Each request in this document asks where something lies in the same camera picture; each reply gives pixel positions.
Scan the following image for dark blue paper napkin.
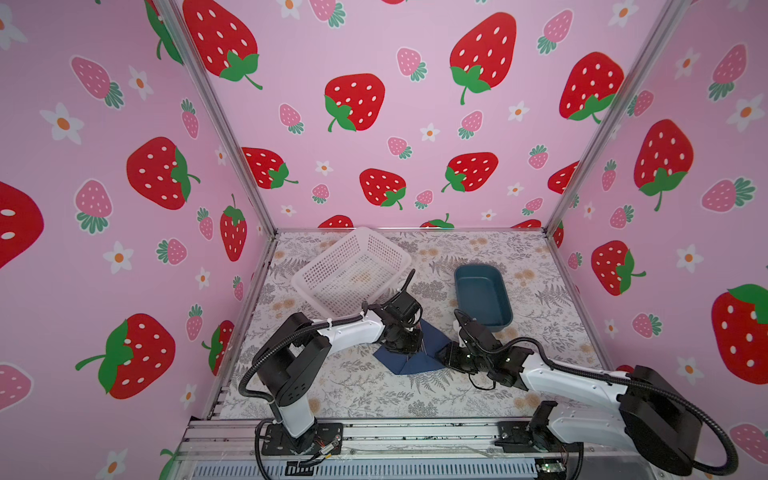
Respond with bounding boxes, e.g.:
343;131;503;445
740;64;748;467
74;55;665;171
374;320;452;375

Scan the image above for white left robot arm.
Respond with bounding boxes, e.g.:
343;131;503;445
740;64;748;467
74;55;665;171
238;304;423;440

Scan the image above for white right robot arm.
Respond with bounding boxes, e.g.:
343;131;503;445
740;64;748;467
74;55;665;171
436;337;702;476

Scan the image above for teal plastic tray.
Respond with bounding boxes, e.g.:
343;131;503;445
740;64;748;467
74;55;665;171
454;264;513;332

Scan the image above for white perforated plastic basket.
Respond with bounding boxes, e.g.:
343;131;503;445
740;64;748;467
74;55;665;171
291;228;412;318

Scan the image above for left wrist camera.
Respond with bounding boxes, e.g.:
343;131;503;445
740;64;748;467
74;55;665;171
384;291;423;328

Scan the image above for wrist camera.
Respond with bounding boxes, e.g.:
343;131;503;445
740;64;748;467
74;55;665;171
459;319;503;352
384;291;423;328

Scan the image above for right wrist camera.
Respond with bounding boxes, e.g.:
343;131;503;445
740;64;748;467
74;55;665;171
459;319;503;352

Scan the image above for black corrugated left cable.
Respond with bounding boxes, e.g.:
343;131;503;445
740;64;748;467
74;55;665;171
238;268;418;404

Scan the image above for black corrugated cable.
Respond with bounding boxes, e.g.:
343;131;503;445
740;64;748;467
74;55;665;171
453;308;740;478
238;268;418;404

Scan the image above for black corrugated right cable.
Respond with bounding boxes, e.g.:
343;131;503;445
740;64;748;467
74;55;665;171
453;308;740;478

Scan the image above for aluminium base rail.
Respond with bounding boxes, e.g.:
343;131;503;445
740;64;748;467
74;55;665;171
167;418;668;479

